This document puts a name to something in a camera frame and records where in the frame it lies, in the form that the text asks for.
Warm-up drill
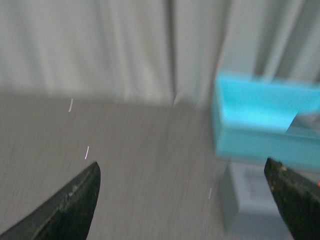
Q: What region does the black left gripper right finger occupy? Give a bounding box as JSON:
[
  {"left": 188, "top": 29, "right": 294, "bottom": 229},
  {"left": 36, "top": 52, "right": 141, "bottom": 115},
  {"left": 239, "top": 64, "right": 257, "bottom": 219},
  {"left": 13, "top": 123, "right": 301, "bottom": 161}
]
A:
[{"left": 264, "top": 157, "right": 320, "bottom": 240}]

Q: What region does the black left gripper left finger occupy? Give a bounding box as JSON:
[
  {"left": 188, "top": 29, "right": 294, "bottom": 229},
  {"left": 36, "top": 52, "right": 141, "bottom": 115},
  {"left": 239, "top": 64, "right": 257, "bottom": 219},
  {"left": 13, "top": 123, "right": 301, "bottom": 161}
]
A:
[{"left": 0, "top": 162, "right": 101, "bottom": 240}]

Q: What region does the gray block with round hole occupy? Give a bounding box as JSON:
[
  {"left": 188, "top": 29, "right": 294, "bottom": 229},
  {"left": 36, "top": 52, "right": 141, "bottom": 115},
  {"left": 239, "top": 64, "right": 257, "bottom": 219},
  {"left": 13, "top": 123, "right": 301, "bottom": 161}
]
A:
[{"left": 218, "top": 162, "right": 288, "bottom": 239}]

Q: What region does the gray block with square hole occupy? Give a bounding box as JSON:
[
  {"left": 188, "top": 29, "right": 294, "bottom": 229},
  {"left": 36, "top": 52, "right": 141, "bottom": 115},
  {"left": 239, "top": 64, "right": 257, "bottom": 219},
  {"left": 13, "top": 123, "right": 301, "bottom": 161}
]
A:
[{"left": 286, "top": 111, "right": 320, "bottom": 138}]

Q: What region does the light blue plastic box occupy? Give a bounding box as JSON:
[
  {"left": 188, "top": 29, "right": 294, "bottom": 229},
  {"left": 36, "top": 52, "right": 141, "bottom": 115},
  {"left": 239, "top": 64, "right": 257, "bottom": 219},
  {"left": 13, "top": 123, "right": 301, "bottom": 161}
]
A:
[{"left": 211, "top": 71, "right": 320, "bottom": 170}]

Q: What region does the white curtain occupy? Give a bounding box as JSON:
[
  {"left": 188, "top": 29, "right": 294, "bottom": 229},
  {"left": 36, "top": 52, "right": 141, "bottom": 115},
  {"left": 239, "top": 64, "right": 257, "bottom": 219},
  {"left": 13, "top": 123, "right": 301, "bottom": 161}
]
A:
[{"left": 0, "top": 0, "right": 320, "bottom": 107}]

